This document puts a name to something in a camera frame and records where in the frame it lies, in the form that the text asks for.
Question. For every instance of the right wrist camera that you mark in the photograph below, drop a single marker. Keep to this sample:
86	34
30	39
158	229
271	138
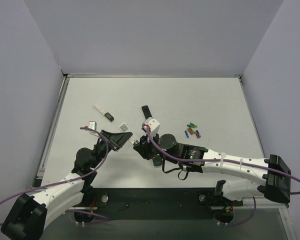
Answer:
152	125

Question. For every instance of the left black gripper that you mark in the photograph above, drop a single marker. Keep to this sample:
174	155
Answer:
110	140

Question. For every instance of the slim black remote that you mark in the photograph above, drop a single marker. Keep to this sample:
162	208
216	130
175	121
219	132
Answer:
146	111

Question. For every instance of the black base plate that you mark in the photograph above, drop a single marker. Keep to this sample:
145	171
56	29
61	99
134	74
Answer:
156	203

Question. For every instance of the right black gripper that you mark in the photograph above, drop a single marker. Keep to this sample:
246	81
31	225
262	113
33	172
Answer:
142	146

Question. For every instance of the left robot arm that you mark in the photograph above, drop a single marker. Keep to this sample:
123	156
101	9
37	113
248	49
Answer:
31	214

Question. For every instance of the white remote control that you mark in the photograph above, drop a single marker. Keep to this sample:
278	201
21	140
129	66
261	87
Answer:
124	128

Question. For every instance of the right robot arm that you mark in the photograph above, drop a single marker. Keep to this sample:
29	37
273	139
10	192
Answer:
254	177

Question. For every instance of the black remote with buttons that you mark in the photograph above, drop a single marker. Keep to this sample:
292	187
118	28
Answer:
157	161

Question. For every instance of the white remote with display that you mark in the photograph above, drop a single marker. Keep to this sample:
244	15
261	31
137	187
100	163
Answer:
104	112

